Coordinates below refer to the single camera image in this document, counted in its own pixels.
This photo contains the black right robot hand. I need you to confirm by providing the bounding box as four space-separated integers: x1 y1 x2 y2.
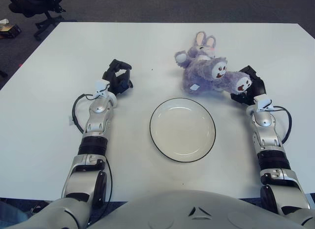
230 65 268 105

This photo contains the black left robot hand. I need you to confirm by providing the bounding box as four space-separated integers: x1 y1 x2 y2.
102 58 135 96

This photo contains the purple plush bunny doll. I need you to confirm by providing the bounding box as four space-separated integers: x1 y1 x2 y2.
174 31 253 96

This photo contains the white plate with black rim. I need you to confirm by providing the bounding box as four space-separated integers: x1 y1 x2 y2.
149 98 217 164

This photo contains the black office chair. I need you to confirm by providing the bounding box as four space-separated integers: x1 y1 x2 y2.
8 0 77 41

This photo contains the brown cardboard box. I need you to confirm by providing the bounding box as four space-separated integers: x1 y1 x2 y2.
0 18 22 39

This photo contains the silver robot torso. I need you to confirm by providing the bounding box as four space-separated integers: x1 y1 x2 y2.
82 189 304 229

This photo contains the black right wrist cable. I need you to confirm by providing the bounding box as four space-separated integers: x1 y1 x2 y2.
270 105 294 143

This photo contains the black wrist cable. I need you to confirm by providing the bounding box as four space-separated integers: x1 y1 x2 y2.
270 105 294 143
68 92 99 134

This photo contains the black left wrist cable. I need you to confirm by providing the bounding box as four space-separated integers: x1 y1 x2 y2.
68 92 99 134

